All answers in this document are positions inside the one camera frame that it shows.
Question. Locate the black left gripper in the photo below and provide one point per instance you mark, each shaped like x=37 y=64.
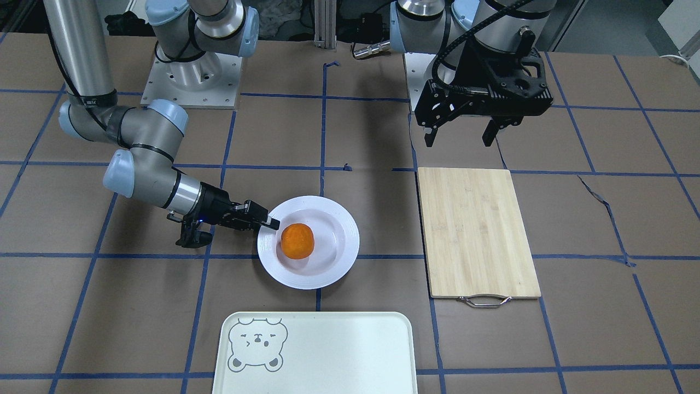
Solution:
x=474 y=70

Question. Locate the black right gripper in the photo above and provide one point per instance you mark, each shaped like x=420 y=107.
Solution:
x=214 y=207

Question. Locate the orange fruit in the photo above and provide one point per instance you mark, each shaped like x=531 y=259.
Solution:
x=297 y=241

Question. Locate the white round plate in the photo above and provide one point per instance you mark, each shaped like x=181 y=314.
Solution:
x=336 y=237

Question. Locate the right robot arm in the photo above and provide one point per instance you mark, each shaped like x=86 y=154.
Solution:
x=191 y=37

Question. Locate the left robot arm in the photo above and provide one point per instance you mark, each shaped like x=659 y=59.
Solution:
x=443 y=28

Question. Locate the cream bear tray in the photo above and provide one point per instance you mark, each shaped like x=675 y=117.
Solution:
x=316 y=352

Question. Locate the silver metal cylinder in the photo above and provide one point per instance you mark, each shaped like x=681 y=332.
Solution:
x=371 y=50

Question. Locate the bamboo cutting board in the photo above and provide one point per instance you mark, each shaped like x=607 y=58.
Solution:
x=476 y=245

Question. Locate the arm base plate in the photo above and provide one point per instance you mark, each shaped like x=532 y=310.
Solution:
x=418 y=71
x=210 y=82

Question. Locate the aluminium frame post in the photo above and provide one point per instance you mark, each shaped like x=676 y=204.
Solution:
x=325 y=24

